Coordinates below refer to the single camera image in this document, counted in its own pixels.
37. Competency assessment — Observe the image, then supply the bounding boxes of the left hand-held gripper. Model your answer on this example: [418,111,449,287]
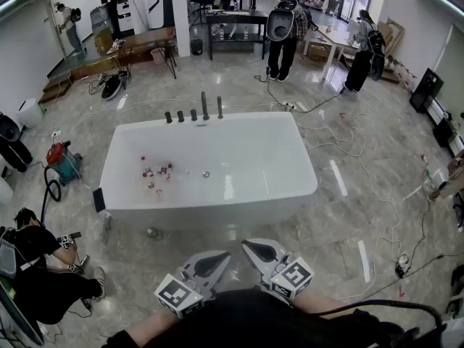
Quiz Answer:
[154,251,232,320]

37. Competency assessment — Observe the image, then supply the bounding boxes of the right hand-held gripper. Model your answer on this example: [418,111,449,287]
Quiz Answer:
[241,238,315,301]

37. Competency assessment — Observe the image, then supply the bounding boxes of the person's right forearm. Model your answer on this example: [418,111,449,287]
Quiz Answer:
[289,289,349,319]

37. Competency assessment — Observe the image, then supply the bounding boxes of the person's left forearm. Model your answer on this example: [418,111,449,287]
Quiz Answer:
[125,307,182,344]

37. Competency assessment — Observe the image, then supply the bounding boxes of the white bathtub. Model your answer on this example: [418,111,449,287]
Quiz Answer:
[99,111,319,232]

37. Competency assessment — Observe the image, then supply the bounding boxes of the person's black shirt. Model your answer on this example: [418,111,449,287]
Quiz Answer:
[101,288,422,348]

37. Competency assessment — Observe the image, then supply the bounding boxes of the clear capless bottle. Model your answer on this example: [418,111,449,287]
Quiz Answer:
[146,181,165,203]

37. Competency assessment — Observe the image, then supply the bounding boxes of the black flat tablet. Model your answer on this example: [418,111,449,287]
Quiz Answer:
[92,187,107,214]

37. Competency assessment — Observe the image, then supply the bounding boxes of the red and teal vacuum cleaner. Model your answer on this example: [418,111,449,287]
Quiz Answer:
[46,140,84,187]

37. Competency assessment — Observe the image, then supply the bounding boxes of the black and white shell backpack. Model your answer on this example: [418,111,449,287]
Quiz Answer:
[101,75,123,102]

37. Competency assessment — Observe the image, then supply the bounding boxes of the pink wastebasket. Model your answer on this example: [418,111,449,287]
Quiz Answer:
[149,47,167,65]

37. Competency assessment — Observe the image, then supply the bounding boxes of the white table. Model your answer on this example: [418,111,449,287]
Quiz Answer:
[302,25,364,82]

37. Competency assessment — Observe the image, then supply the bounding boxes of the black shelf unit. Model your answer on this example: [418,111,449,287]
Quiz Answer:
[409,67,445,115]

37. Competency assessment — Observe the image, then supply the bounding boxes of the wooden step platform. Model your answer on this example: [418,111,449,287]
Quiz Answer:
[37,54,110,105]

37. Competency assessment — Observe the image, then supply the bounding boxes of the white cylindrical bin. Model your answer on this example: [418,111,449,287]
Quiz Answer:
[17,97,46,130]

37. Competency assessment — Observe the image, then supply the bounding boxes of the wooden table black legs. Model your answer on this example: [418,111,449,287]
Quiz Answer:
[105,25,178,80]

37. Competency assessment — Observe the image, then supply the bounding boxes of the black shelf table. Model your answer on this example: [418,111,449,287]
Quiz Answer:
[205,9,270,62]

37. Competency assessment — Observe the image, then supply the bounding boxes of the white extension cable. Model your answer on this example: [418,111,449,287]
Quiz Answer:
[289,99,411,301]

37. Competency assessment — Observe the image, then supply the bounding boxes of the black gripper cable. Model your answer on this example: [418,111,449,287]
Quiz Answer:
[310,298,447,337]

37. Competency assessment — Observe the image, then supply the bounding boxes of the black floor cable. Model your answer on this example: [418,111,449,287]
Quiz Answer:
[253,73,349,115]

